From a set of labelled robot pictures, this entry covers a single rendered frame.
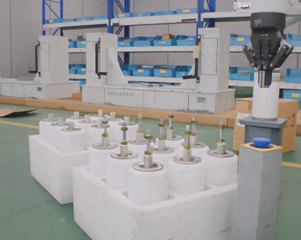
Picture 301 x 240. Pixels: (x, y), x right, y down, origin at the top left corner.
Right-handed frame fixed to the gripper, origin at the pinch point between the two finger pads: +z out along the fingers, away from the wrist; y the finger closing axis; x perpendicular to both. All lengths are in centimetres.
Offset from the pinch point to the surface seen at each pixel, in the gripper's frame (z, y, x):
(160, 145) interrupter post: 20.0, -27.7, -8.4
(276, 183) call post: 23.2, 4.0, 2.0
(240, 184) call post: 24.1, -1.8, -3.6
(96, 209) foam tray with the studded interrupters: 36, -30, -27
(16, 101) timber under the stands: 47, -372, 21
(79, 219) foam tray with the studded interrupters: 44, -43, -27
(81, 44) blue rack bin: -32, -618, 201
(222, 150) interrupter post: 20.2, -15.8, 3.7
